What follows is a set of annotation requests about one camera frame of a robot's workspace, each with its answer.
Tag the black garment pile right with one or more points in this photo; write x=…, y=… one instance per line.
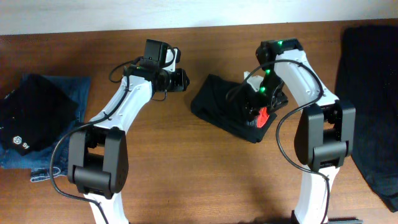
x=367, y=77

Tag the folded black shirt with logo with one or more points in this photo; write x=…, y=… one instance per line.
x=34, y=115

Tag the black leggings red grey waistband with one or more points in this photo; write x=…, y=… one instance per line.
x=210, y=105

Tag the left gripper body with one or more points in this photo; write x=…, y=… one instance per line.
x=174, y=80

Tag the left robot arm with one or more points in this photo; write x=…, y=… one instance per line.
x=98, y=162

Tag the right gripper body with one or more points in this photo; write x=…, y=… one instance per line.
x=271, y=94

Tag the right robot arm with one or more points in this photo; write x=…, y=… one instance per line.
x=325, y=132

